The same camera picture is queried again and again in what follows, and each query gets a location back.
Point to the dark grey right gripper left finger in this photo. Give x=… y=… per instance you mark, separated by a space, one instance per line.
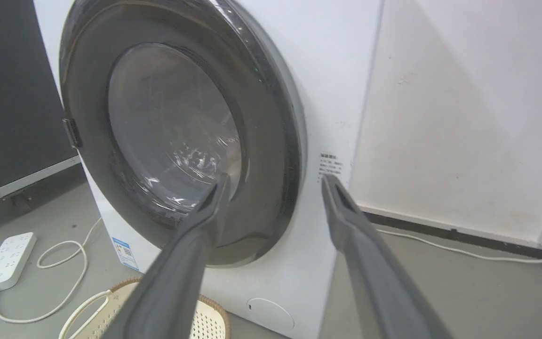
x=177 y=278

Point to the white washing machine body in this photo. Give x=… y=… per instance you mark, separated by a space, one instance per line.
x=327 y=94

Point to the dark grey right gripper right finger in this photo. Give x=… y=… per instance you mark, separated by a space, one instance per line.
x=374 y=278

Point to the black flight case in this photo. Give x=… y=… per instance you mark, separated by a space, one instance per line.
x=12 y=94

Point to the white power strip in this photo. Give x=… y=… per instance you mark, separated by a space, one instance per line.
x=6 y=262

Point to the cream perforated laundry basket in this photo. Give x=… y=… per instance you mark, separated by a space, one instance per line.
x=210 y=322

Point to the blue energy label sticker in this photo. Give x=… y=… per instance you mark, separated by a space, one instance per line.
x=125 y=253

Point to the dark round washing machine door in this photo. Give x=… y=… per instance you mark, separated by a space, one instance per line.
x=261 y=141

